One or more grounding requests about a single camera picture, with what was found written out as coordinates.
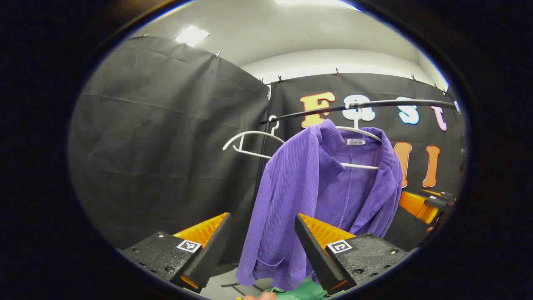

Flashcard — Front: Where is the black clothes rack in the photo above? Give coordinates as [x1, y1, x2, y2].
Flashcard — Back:
[250, 99, 460, 217]

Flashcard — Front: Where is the black backdrop cloth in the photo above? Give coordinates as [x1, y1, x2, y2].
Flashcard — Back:
[69, 35, 271, 250]
[266, 73, 465, 250]

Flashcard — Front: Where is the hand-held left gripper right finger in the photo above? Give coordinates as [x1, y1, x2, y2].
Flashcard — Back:
[294, 213, 409, 295]

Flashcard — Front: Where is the purple corduroy jacket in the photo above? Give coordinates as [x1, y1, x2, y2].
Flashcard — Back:
[236, 119, 403, 291]

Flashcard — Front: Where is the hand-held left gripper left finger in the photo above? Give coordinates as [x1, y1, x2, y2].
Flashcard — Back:
[118, 212, 232, 293]

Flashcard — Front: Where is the green laundry hamper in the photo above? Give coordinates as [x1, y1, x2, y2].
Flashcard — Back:
[266, 277, 329, 300]

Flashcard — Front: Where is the white clothes hanger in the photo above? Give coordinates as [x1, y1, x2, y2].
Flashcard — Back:
[223, 115, 286, 160]
[335, 100, 382, 170]

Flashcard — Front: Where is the ceiling light panel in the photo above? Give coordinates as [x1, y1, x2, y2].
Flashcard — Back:
[275, 0, 363, 12]
[174, 25, 211, 47]

